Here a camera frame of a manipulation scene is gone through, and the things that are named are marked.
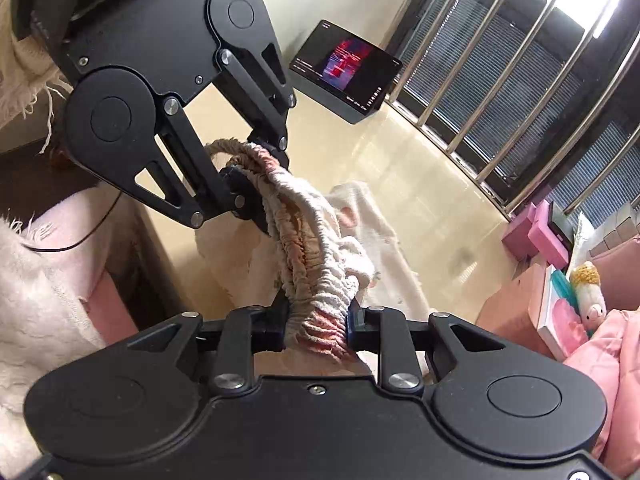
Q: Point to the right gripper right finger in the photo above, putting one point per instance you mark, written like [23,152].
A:
[387,333]

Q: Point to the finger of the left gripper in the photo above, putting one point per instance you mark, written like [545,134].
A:
[247,201]
[276,153]

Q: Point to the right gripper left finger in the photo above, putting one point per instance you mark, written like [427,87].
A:
[245,332]

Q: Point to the white strawberry print garment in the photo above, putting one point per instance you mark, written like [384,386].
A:
[321,251]

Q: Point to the black tablet on stand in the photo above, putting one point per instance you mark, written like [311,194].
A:
[343,72]

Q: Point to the light pink storage box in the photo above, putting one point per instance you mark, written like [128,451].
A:
[512,312]

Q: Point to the dark pink box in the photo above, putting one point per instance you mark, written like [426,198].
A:
[516,239]

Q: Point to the metal window railing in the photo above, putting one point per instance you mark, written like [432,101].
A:
[532,99]

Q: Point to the black flat box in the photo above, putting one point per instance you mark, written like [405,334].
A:
[560,226]

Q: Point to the plush alpaca toy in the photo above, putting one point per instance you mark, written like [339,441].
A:
[586,283]

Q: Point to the pink puffy jacket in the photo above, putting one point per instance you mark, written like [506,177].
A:
[611,359]

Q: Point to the pink cushion bag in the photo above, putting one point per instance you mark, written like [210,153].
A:
[619,270]

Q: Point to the grey cardboard box stack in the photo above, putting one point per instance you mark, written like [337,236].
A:
[619,227]

